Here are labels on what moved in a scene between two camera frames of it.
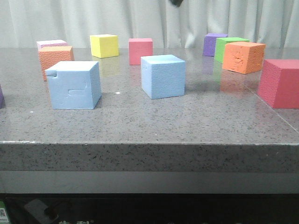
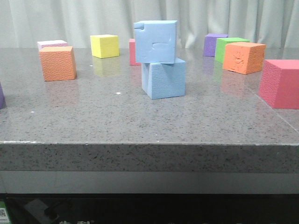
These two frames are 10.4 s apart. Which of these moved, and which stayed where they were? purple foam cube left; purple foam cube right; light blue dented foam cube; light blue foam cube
Moved: light blue dented foam cube
Stayed: purple foam cube right; light blue foam cube; purple foam cube left
